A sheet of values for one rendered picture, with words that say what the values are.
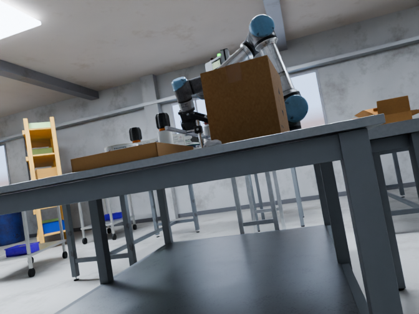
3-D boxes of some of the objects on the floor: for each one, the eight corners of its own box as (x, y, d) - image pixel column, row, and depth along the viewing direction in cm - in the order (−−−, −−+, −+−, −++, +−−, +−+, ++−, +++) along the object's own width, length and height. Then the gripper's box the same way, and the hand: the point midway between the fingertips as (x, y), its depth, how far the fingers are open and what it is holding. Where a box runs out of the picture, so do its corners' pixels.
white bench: (156, 236, 486) (147, 182, 491) (203, 230, 466) (194, 174, 470) (65, 283, 304) (53, 197, 308) (138, 276, 283) (123, 185, 288)
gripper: (180, 107, 170) (192, 143, 179) (176, 114, 162) (189, 151, 171) (196, 104, 168) (207, 141, 177) (192, 110, 160) (204, 148, 169)
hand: (202, 142), depth 173 cm, fingers closed
